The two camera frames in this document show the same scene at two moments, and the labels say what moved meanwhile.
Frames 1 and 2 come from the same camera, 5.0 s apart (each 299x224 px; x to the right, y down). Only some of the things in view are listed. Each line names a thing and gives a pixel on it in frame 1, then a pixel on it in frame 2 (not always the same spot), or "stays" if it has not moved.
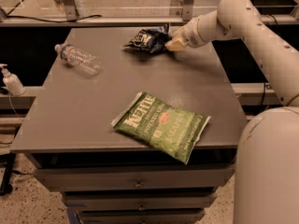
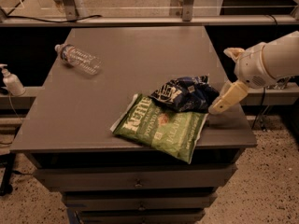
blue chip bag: (152, 40) to (189, 94)
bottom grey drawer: (178, 216) stays
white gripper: (189, 34) to (249, 65)
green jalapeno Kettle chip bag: (173, 131) stays
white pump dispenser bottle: (12, 82) stays
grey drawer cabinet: (135, 125) stays
